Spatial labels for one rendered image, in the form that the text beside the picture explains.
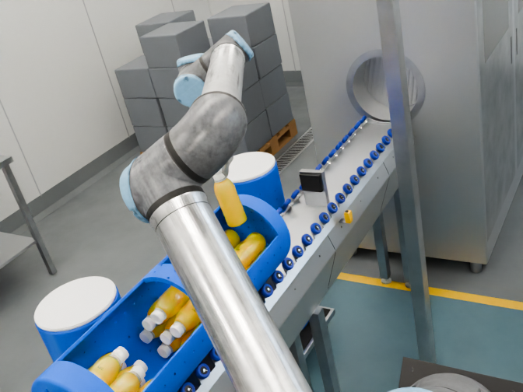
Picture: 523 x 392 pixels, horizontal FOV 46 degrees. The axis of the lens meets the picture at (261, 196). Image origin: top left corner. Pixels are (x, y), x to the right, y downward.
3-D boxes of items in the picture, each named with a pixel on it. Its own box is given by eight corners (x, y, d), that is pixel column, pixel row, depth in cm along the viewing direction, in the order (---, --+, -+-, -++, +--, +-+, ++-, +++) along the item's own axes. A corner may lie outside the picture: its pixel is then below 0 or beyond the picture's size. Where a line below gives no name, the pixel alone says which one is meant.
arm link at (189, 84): (196, 63, 158) (200, 50, 169) (164, 91, 162) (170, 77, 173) (220, 89, 162) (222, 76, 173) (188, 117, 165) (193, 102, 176)
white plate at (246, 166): (229, 152, 288) (229, 154, 288) (203, 180, 266) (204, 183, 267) (283, 150, 276) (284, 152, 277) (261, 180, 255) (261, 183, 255)
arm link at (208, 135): (215, 101, 103) (231, 19, 164) (162, 145, 107) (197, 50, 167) (259, 150, 108) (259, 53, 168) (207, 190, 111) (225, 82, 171)
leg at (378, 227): (393, 278, 346) (380, 182, 317) (389, 285, 342) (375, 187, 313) (383, 278, 349) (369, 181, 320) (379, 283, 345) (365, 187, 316)
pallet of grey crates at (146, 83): (297, 133, 559) (271, 1, 504) (252, 175, 502) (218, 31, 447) (194, 130, 623) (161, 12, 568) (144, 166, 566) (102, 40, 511)
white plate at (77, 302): (39, 341, 189) (40, 344, 190) (124, 303, 198) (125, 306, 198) (29, 298, 213) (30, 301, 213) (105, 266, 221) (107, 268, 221)
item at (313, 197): (330, 204, 248) (324, 169, 241) (326, 208, 245) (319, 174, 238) (308, 201, 253) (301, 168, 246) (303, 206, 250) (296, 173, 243)
